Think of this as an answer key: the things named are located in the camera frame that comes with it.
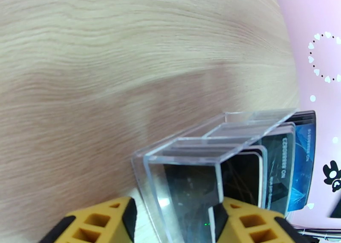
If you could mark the dark green credit card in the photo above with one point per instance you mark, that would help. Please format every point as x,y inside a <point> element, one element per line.
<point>279,170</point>

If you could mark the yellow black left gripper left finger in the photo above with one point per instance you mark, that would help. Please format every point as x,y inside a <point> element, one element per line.
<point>101,223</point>

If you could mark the black credit card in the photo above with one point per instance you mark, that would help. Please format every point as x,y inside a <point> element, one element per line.
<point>191,197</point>

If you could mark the blue credit card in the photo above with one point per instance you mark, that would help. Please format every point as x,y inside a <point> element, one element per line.
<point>303,157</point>

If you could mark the grooved aluminium rail deck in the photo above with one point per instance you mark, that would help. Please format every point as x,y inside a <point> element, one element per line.
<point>319,231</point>

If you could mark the black card with white edge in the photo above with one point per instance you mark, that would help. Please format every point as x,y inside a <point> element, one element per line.
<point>239,175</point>

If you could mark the clear acrylic card stand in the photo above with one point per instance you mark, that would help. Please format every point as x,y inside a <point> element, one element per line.
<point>186,143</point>

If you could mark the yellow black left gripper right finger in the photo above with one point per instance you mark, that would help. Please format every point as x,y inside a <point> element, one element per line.
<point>253,229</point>

